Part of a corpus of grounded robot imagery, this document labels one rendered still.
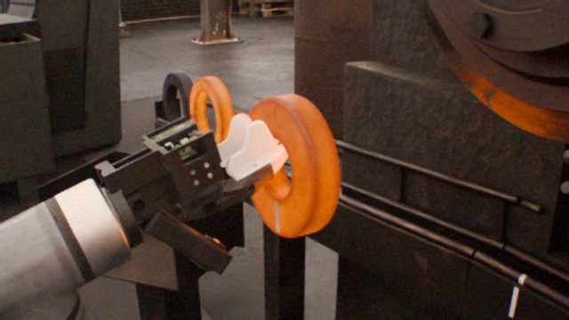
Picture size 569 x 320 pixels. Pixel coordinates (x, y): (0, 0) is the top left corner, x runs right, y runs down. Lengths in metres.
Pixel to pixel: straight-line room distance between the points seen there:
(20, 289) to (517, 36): 0.49
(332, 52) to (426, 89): 2.56
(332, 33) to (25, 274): 3.00
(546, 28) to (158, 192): 0.39
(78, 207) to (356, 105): 0.59
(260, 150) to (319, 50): 2.85
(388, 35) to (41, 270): 0.70
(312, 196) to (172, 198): 0.14
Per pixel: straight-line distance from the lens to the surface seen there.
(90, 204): 0.56
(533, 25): 0.53
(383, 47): 1.03
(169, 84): 1.58
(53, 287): 0.57
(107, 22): 3.37
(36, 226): 0.56
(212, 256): 0.64
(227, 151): 0.64
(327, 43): 3.43
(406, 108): 0.92
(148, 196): 0.59
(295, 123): 0.61
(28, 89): 2.77
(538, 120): 0.64
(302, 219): 0.63
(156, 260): 0.95
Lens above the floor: 1.05
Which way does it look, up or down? 19 degrees down
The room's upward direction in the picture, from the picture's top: straight up
